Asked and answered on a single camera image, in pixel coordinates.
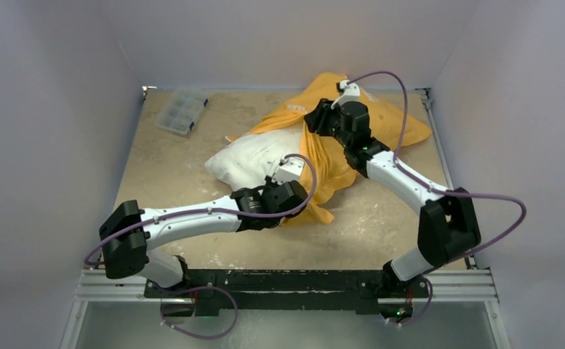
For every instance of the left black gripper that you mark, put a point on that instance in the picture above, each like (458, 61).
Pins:
(269, 184)

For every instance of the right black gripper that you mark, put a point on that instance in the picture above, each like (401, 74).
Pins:
(318, 117)

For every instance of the white pillow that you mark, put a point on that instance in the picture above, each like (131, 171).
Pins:
(248, 160)

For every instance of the orange Mickey Mouse pillowcase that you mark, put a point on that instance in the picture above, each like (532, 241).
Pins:
(325, 153)

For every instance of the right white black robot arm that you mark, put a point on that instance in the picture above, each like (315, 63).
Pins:
(447, 225)

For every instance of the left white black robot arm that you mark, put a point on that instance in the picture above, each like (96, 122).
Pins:
(131, 237)

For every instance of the clear plastic organizer box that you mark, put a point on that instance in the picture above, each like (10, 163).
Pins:
(182, 111)

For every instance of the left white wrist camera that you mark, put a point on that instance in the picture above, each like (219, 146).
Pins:
(288, 170)

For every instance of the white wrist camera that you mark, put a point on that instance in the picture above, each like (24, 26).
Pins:
(288, 170)
(348, 92)

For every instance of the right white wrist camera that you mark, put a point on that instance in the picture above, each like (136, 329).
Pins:
(348, 92)

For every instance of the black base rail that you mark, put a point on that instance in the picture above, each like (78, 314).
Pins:
(365, 292)

